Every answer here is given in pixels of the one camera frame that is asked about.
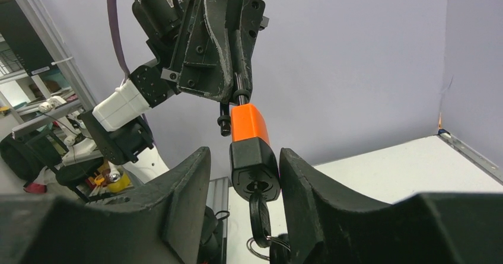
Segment black backpack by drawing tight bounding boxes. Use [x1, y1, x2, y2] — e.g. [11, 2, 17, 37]
[1, 132, 58, 182]

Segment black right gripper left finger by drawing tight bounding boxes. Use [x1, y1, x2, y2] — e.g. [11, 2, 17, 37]
[1, 147, 211, 263]

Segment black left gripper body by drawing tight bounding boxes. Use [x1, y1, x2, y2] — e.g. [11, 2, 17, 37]
[164, 0, 269, 94]

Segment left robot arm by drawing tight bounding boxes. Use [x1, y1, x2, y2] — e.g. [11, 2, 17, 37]
[81, 0, 269, 184]

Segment metal shelf rack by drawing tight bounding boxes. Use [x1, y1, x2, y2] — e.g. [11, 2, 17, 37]
[0, 0, 130, 200]

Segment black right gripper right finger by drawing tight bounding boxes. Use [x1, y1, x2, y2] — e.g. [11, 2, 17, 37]
[279, 148, 502, 263]

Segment yellow tape roll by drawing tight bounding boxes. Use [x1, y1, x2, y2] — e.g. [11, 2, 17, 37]
[103, 173, 131, 193]

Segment orange black padlock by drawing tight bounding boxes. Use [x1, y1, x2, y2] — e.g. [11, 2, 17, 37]
[217, 73, 281, 202]

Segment black head keys bunch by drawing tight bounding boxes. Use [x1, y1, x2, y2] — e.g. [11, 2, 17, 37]
[246, 189, 292, 263]

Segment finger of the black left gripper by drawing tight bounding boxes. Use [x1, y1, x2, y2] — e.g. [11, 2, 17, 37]
[177, 0, 234, 103]
[230, 0, 266, 94]

